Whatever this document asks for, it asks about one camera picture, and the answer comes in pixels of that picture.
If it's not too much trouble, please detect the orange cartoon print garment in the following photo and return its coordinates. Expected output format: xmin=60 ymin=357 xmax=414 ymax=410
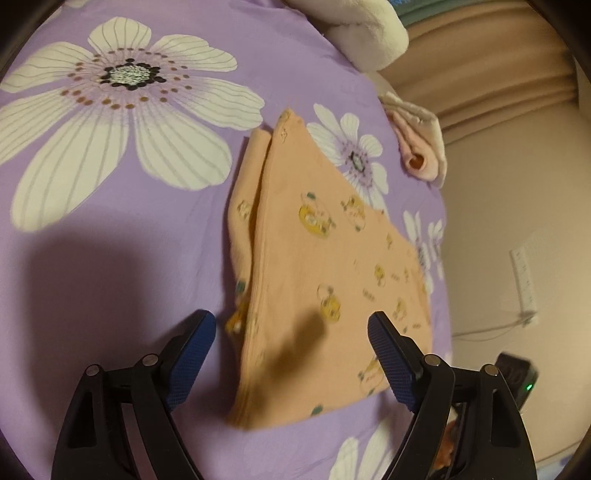
xmin=225 ymin=110 xmax=433 ymax=430

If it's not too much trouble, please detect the white power strip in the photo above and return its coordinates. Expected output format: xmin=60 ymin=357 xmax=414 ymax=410
xmin=510 ymin=247 xmax=538 ymax=327

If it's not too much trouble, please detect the rolled pink cloth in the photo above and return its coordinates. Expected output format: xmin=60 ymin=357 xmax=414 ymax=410
xmin=380 ymin=92 xmax=448 ymax=189

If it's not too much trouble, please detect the purple floral bed sheet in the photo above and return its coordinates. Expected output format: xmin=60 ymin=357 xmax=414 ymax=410
xmin=1 ymin=1 xmax=446 ymax=479

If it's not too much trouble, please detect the white fluffy blanket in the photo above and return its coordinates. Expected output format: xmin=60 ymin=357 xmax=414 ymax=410
xmin=286 ymin=0 xmax=410 ymax=72

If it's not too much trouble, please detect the black tracking camera box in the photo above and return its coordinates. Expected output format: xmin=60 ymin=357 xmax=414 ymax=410
xmin=495 ymin=352 xmax=539 ymax=410

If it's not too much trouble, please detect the white power cable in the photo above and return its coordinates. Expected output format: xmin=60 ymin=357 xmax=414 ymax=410
xmin=451 ymin=317 xmax=528 ymax=342

